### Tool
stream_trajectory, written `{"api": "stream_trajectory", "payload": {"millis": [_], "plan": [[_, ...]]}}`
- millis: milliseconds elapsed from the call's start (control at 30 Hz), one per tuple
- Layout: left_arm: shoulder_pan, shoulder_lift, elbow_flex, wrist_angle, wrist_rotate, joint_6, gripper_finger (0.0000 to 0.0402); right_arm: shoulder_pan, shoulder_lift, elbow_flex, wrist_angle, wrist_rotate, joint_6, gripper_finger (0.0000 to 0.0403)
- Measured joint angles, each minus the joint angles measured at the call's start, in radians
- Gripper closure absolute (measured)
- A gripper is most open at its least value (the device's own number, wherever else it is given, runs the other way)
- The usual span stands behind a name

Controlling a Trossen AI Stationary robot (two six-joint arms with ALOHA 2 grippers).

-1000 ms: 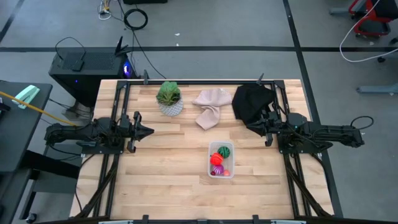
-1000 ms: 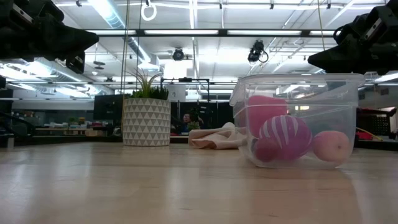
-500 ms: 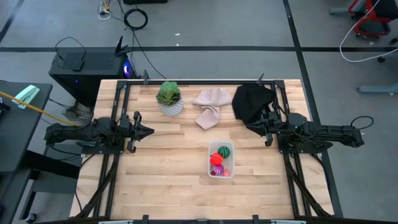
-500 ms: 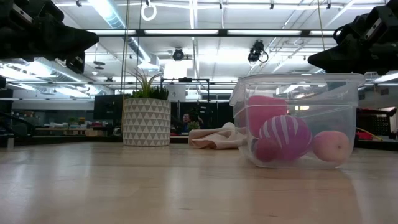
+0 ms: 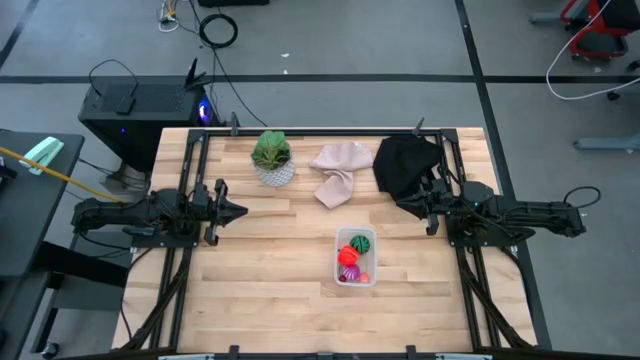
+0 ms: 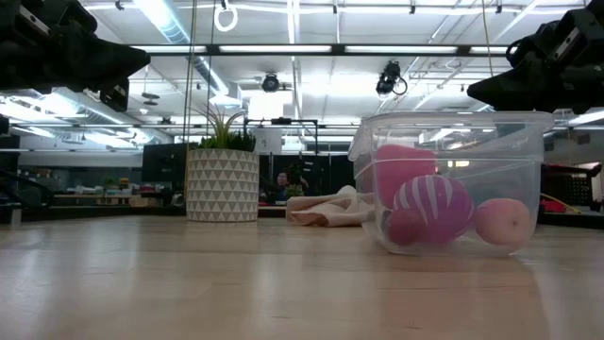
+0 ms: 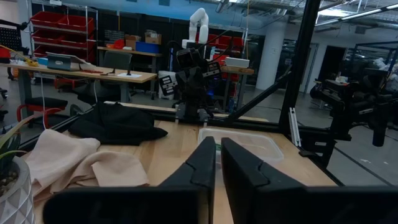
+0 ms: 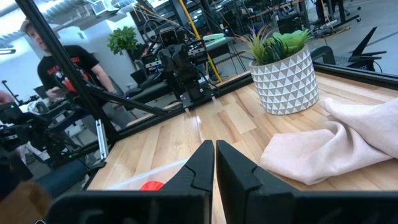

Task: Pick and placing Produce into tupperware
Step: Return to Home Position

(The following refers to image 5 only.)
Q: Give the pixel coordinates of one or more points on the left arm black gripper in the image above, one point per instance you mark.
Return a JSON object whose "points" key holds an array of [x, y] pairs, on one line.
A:
{"points": [[214, 210]]}

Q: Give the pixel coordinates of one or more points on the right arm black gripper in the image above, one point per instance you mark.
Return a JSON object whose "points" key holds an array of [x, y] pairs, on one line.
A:
{"points": [[437, 205]]}

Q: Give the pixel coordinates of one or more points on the green striped toy watermelon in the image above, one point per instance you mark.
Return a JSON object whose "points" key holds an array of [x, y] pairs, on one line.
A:
{"points": [[360, 244]]}

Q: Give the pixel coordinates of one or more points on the bright red toy tomato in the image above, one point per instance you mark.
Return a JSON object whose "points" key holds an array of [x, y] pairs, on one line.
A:
{"points": [[348, 255]]}

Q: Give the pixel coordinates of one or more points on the pink toy peach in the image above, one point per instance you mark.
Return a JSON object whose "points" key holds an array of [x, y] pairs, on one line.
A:
{"points": [[365, 278]]}

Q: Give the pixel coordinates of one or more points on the purple striped toy onion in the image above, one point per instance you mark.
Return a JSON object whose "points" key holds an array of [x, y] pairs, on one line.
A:
{"points": [[351, 272]]}

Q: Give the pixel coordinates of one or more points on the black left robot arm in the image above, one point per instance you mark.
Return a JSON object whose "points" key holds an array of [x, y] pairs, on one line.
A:
{"points": [[115, 212]]}

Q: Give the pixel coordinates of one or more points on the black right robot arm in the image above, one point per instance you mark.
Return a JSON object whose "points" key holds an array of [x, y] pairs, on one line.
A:
{"points": [[540, 215]]}

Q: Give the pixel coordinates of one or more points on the clear plastic tupperware container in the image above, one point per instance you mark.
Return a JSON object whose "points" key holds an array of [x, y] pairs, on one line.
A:
{"points": [[372, 265]]}

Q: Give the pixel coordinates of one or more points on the black cloth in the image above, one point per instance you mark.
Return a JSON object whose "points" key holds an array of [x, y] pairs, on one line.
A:
{"points": [[405, 165]]}

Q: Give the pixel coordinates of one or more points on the succulent in patterned white pot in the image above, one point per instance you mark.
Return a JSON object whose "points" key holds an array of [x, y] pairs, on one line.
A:
{"points": [[272, 155]]}

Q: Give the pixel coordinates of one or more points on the beige pink cloth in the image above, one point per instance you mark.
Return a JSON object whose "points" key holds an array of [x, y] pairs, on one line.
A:
{"points": [[340, 167]]}

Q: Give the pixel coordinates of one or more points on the black computer tower purple light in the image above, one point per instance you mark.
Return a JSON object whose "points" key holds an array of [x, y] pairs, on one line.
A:
{"points": [[145, 125]]}

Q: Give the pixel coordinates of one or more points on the black table clamp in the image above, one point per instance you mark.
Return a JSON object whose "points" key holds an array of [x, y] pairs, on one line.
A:
{"points": [[233, 352], [411, 352]]}

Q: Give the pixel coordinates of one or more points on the grey desk foot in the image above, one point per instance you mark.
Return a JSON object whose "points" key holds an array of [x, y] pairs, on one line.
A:
{"points": [[605, 144]]}

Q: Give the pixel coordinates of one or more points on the mint green stapler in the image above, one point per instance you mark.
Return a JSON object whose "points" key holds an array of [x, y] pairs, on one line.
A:
{"points": [[42, 152]]}

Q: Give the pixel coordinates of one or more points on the black desk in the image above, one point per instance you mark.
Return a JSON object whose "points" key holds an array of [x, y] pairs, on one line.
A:
{"points": [[30, 210]]}

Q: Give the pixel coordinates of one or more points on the plain black computer tower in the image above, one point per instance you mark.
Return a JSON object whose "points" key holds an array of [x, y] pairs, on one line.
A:
{"points": [[232, 2]]}

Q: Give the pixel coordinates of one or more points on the red and black chair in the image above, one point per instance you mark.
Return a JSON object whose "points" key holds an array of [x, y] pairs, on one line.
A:
{"points": [[617, 10]]}

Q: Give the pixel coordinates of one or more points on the black aluminium rig frame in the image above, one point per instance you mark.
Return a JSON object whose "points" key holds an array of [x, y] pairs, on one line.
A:
{"points": [[325, 133]]}

